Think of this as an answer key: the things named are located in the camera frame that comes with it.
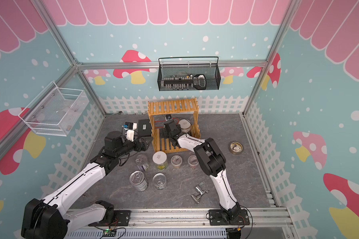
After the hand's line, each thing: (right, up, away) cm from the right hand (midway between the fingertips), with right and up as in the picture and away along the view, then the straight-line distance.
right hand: (168, 127), depth 102 cm
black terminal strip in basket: (+19, +28, -12) cm, 36 cm away
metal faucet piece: (+20, -34, -19) cm, 44 cm away
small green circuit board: (-26, -52, -29) cm, 65 cm away
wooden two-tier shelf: (+12, +9, -17) cm, 23 cm away
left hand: (-9, -6, -22) cm, 24 cm away
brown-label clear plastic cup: (+7, -20, -12) cm, 24 cm away
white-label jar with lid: (+12, +1, -4) cm, 13 cm away
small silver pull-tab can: (-2, -30, -21) cm, 36 cm away
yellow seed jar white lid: (-3, -18, -17) cm, 25 cm away
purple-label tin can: (-13, -20, -16) cm, 29 cm away
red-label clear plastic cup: (+16, -21, -14) cm, 30 cm away
